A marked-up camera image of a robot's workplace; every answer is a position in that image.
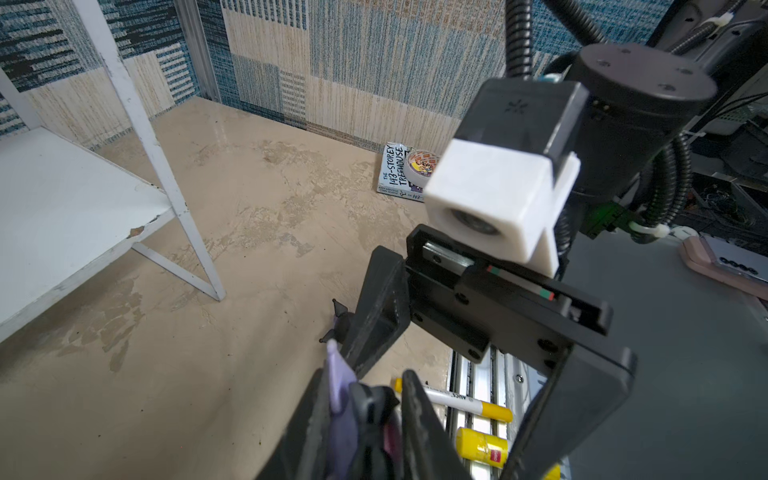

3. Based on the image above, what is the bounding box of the treehouse book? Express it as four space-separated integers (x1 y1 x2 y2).
376 142 424 202

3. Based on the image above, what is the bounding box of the pink device on desk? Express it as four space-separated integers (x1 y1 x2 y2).
678 236 767 301

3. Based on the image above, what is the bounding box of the yellow glue stick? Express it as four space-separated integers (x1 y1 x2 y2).
454 427 562 480

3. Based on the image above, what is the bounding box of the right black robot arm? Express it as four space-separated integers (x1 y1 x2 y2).
310 1 725 479

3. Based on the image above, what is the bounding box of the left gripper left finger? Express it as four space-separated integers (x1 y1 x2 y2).
256 368 331 480

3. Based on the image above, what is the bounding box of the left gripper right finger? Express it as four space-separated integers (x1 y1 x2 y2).
401 370 472 480

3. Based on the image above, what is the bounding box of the round sticker tape roll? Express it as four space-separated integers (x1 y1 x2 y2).
403 149 440 189

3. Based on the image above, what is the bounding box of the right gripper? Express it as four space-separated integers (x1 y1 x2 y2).
341 225 637 479

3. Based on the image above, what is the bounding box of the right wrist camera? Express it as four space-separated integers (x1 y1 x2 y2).
424 78 589 277

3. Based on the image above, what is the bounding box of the white two-tier shelf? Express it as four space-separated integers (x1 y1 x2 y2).
1 1 225 337

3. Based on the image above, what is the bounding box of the white yellow marker pen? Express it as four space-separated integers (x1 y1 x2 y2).
423 384 515 423

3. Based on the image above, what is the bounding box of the purple-eared black figure toy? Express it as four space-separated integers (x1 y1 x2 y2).
320 301 402 479

